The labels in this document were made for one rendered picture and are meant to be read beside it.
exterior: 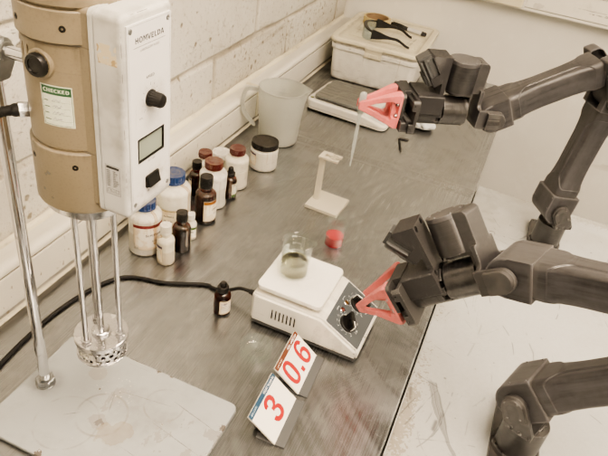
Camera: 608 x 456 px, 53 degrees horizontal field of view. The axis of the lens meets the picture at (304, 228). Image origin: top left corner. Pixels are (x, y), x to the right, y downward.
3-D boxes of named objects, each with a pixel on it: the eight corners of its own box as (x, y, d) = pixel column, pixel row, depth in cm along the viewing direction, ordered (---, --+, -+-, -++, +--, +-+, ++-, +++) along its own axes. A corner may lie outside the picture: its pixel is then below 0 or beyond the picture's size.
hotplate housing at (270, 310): (376, 318, 113) (385, 285, 108) (354, 365, 103) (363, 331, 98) (269, 277, 118) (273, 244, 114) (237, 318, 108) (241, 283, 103)
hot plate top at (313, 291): (345, 272, 110) (346, 269, 109) (320, 312, 100) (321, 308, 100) (284, 251, 113) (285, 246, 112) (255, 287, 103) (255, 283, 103)
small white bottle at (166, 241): (175, 255, 120) (175, 219, 115) (174, 266, 117) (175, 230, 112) (156, 255, 119) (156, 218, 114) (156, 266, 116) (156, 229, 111)
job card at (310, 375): (324, 359, 103) (327, 342, 100) (307, 398, 96) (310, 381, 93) (290, 347, 104) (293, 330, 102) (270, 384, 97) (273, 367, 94)
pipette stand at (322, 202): (348, 203, 144) (358, 155, 137) (336, 218, 138) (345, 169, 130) (318, 191, 146) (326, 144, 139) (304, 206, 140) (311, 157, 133)
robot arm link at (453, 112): (442, 94, 110) (478, 97, 111) (432, 81, 114) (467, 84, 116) (432, 128, 114) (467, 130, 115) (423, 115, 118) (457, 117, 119)
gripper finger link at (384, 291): (342, 299, 93) (395, 286, 87) (357, 272, 98) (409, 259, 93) (363, 334, 94) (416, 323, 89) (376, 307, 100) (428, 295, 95)
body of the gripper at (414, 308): (386, 292, 87) (432, 281, 83) (405, 255, 95) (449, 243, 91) (406, 328, 89) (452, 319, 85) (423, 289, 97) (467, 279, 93)
